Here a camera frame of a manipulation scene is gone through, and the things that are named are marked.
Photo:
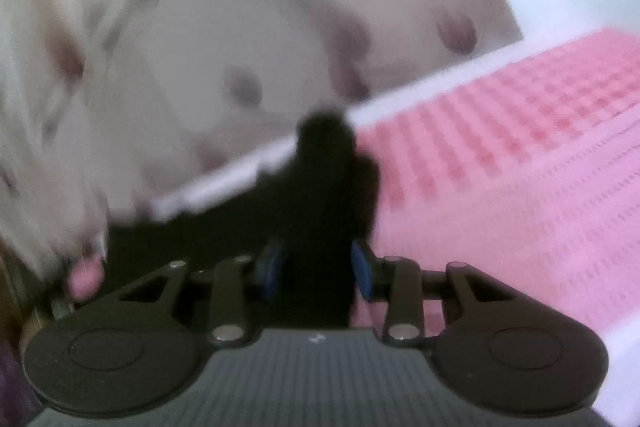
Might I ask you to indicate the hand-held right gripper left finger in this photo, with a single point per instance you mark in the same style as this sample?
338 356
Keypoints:
270 269

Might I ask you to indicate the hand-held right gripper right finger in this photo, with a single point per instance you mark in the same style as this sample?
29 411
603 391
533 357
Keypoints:
361 272

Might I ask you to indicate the black printed t-shirt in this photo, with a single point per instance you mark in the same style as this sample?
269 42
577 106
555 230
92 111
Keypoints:
320 187

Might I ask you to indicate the pink checked bedsheet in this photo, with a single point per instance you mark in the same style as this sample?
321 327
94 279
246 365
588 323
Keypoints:
500 187

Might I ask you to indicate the cream dotted curtain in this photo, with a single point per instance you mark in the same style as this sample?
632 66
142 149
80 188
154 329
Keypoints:
200 22

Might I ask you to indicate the dark purple cloth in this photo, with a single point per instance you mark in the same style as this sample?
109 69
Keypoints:
12 387

